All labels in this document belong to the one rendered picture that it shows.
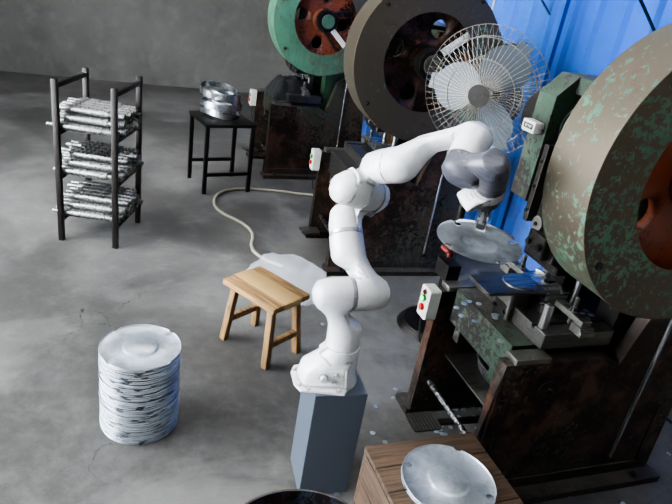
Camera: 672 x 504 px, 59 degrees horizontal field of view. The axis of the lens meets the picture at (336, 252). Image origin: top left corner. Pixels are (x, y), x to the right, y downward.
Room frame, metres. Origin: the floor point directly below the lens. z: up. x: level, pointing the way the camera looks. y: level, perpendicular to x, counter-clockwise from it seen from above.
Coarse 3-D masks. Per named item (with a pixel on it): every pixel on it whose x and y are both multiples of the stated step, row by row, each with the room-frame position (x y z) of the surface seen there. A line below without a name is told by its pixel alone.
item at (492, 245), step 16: (448, 224) 1.84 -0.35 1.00; (464, 224) 1.80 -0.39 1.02; (448, 240) 1.92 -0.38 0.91; (464, 240) 1.89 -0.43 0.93; (480, 240) 1.85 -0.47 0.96; (496, 240) 1.80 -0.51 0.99; (512, 240) 1.77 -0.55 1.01; (480, 256) 1.92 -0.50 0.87; (496, 256) 1.88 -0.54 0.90; (512, 256) 1.84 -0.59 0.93
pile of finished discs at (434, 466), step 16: (416, 448) 1.48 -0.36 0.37; (432, 448) 1.50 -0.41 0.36; (448, 448) 1.51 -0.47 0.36; (416, 464) 1.42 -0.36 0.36; (432, 464) 1.43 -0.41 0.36; (448, 464) 1.44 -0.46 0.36; (464, 464) 1.45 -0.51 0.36; (480, 464) 1.46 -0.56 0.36; (416, 480) 1.35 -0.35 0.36; (432, 480) 1.36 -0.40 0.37; (448, 480) 1.37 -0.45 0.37; (464, 480) 1.38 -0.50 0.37; (480, 480) 1.40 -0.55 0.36; (416, 496) 1.29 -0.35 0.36; (432, 496) 1.30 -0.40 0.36; (448, 496) 1.31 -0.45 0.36; (464, 496) 1.32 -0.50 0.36; (480, 496) 1.33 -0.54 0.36
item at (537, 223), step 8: (536, 216) 2.02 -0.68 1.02; (536, 224) 2.00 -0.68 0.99; (536, 232) 1.98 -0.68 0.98; (544, 232) 1.98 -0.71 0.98; (528, 240) 1.98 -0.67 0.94; (536, 240) 1.96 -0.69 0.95; (544, 240) 1.93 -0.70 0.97; (528, 248) 1.99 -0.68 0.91; (536, 248) 1.93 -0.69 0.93; (544, 248) 1.92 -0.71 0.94; (536, 256) 1.94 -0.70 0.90; (544, 256) 1.92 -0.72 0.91; (552, 256) 1.91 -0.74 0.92; (552, 264) 1.91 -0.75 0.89
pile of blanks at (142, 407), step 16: (112, 368) 1.67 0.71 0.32; (160, 368) 1.70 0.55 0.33; (176, 368) 1.78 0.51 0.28; (112, 384) 1.66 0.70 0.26; (128, 384) 1.65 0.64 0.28; (144, 384) 1.67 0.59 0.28; (160, 384) 1.70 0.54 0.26; (176, 384) 1.78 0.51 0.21; (112, 400) 1.66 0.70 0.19; (128, 400) 1.65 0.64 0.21; (144, 400) 1.66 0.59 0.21; (160, 400) 1.72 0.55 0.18; (176, 400) 1.80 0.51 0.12; (112, 416) 1.67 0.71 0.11; (128, 416) 1.65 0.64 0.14; (144, 416) 1.67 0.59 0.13; (160, 416) 1.70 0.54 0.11; (176, 416) 1.80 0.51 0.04; (112, 432) 1.66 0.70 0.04; (128, 432) 1.66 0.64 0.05; (144, 432) 1.67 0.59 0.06; (160, 432) 1.71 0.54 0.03
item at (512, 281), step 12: (480, 276) 1.96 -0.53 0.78; (492, 276) 1.97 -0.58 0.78; (504, 276) 1.98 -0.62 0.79; (516, 276) 2.00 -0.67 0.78; (528, 276) 2.03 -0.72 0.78; (480, 288) 1.88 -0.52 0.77; (492, 288) 1.88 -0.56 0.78; (504, 288) 1.89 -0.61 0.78; (516, 288) 1.90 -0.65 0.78; (528, 288) 1.91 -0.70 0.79; (540, 288) 1.94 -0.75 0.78; (504, 300) 1.93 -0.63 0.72; (516, 300) 1.90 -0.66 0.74; (504, 312) 1.91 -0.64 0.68
